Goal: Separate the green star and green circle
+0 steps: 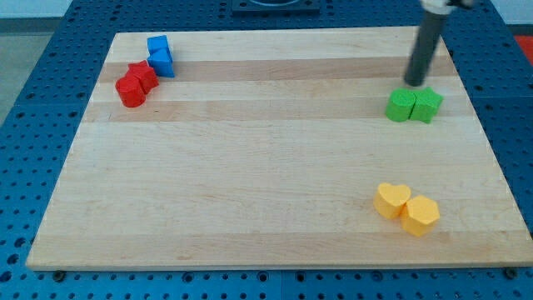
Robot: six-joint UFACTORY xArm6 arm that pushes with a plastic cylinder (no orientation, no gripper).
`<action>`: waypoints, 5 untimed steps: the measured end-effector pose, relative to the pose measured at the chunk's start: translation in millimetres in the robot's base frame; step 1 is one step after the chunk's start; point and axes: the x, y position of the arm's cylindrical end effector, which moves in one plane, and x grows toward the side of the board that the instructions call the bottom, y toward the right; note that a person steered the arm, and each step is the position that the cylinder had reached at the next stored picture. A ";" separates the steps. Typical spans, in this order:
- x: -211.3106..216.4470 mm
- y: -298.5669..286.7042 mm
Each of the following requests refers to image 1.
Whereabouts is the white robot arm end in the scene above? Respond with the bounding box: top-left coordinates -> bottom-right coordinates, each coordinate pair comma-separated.
421,0 -> 476,15

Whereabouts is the green circle block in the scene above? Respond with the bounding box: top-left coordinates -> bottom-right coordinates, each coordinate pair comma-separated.
385,88 -> 416,123

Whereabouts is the red star block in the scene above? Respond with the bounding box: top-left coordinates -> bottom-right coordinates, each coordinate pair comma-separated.
127,60 -> 159,94

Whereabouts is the green star block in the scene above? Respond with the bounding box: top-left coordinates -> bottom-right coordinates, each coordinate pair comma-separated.
410,87 -> 444,123

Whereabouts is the wooden board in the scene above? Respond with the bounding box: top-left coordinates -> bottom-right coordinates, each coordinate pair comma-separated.
27,27 -> 532,271

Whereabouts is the yellow heart block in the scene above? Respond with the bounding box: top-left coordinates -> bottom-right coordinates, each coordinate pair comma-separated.
373,182 -> 411,219

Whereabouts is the blue triangle block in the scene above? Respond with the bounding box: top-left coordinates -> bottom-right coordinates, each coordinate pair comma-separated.
147,48 -> 175,78

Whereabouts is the red cylinder block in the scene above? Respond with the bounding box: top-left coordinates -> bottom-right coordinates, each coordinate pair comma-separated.
115,76 -> 146,108

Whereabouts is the blue cube block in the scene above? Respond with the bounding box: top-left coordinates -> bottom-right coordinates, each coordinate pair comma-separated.
147,35 -> 170,54

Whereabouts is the yellow hexagon block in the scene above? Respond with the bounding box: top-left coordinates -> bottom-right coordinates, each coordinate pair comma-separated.
401,195 -> 441,237

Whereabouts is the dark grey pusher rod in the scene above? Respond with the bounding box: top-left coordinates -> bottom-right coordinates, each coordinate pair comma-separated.
404,11 -> 448,87

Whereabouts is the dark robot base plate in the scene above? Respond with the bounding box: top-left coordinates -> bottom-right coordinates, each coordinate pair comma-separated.
228,0 -> 321,14

